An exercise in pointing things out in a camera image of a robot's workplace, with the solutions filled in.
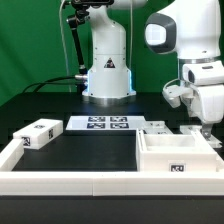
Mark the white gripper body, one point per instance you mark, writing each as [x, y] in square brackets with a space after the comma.
[206, 81]

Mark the white cabinet door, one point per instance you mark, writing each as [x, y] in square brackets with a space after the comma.
[213, 141]
[156, 127]

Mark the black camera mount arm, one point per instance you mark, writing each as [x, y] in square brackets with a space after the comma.
[79, 18]

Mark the white cabinet top block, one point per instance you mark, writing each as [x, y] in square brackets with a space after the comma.
[39, 133]

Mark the white cabinet body box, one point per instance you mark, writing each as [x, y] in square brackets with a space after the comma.
[176, 153]

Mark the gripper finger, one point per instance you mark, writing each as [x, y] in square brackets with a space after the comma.
[206, 130]

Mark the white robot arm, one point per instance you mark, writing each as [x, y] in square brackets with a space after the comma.
[191, 29]

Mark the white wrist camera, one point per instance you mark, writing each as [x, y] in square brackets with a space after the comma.
[172, 95]

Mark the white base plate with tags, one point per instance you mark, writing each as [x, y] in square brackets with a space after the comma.
[105, 123]

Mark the white U-shaped fence frame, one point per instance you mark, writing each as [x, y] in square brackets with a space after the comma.
[102, 183]

